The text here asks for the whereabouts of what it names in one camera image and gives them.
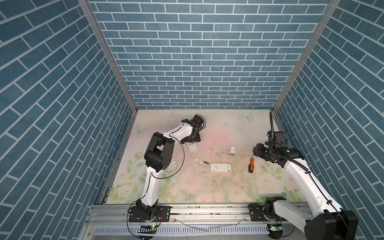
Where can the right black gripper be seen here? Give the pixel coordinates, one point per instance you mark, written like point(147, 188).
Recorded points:
point(257, 150)

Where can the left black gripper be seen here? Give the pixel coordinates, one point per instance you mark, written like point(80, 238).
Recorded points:
point(197, 138)

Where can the white remote control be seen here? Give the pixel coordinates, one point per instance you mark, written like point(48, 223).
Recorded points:
point(220, 167)
point(192, 146)

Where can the orange handled screwdriver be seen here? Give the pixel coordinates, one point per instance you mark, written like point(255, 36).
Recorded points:
point(251, 165)

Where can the white battery cover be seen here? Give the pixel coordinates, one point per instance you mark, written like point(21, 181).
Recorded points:
point(232, 149)

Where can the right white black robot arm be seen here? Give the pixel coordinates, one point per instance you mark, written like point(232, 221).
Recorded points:
point(328, 220)

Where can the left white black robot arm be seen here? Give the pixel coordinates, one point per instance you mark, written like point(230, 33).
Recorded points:
point(158, 157)

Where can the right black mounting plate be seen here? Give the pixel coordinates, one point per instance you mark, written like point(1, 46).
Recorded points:
point(260, 213)

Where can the black mounting plate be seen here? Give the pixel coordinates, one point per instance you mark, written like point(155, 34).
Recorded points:
point(260, 213)
point(146, 214)

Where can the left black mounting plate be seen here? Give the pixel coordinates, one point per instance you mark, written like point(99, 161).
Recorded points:
point(146, 214)

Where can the white perforated cable duct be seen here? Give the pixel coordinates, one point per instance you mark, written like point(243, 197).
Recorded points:
point(181, 230)

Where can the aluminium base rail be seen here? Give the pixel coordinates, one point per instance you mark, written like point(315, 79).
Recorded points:
point(190, 215)

